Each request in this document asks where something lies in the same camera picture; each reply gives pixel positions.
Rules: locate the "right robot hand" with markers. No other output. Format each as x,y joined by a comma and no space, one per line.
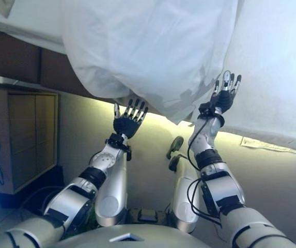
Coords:
224,100

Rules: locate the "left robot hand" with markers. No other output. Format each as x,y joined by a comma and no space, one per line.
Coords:
127,126

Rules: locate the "white duvet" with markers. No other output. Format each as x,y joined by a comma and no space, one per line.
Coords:
163,51

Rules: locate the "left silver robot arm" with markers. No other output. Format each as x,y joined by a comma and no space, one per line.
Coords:
67,201

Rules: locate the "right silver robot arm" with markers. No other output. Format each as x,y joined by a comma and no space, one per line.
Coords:
225,186

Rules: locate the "white paper sheet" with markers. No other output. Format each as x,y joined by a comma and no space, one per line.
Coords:
269,146

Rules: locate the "left silver robot leg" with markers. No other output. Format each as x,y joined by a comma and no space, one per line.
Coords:
111,201

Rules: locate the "silver robot leg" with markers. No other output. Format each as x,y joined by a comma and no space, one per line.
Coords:
186,201
111,201

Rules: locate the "right silver robot leg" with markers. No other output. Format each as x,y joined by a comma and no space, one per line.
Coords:
186,201

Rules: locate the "wooden nightstand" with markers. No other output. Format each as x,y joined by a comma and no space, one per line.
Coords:
23,134

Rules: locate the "grey robot torso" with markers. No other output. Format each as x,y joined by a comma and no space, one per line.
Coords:
137,239

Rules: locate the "large beige pillow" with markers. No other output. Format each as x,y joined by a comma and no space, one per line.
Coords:
3,6

